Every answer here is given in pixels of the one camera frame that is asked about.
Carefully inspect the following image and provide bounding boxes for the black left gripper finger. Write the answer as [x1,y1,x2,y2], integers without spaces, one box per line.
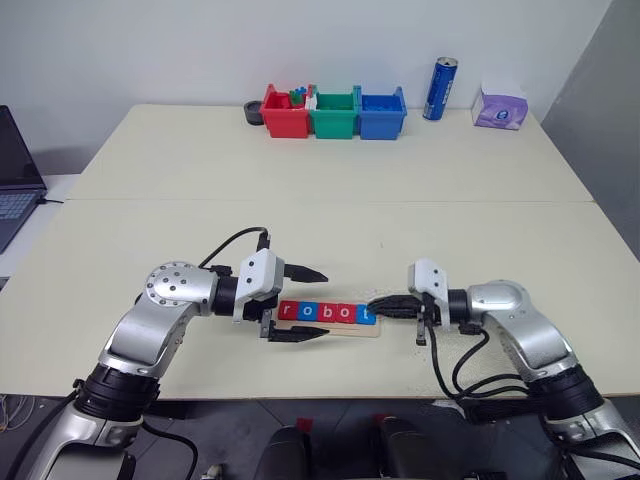
[269,325,330,345]
[293,264,330,284]

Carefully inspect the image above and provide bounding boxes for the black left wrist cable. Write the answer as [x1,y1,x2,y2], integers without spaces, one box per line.
[197,226,272,274]

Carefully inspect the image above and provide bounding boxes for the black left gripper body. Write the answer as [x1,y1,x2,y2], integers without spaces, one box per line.
[243,264,297,342]

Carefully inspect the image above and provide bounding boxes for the tangled thin floor wires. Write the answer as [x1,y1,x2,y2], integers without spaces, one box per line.
[0,393,37,432]

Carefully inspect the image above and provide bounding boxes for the purple tissue box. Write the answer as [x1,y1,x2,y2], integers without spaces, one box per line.
[471,81,530,132]

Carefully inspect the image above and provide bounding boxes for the green plastic bin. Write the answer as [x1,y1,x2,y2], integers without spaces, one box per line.
[308,85,363,141]

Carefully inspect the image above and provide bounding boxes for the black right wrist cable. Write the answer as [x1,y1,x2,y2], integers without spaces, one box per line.
[426,321,534,404]

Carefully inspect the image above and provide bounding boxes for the tall blue drink can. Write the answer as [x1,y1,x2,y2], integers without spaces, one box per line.
[422,55,460,122]

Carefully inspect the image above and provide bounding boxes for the blue plastic bin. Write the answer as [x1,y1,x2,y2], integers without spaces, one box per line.
[358,85,408,141]

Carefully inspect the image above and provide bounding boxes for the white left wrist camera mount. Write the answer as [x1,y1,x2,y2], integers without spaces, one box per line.
[231,249,287,325]

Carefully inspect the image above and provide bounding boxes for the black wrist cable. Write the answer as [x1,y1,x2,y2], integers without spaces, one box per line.
[197,226,272,274]
[426,321,534,404]

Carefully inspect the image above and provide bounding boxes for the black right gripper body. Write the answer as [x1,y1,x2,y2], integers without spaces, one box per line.
[412,291,439,347]

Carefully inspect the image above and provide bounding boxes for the dark round holder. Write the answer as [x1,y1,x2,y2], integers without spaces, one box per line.
[243,100,267,127]

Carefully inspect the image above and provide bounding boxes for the black cable under left arm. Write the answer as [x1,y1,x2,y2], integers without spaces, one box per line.
[126,418,199,480]

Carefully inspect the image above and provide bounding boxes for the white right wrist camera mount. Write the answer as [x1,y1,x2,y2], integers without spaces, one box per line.
[406,257,452,327]

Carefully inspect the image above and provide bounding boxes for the wooden letter tray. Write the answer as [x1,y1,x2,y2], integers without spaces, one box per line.
[271,296,383,339]

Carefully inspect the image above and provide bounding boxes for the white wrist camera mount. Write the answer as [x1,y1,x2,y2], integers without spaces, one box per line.
[406,257,452,327]
[231,249,287,325]

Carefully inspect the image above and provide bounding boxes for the red plastic bin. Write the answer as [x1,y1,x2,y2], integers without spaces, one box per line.
[260,83,314,139]

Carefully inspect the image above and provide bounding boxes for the dark laptop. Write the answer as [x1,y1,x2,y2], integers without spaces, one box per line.
[0,104,49,254]

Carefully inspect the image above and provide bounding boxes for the dark rounded shape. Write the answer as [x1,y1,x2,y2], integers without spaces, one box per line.
[373,415,437,480]
[261,423,315,480]

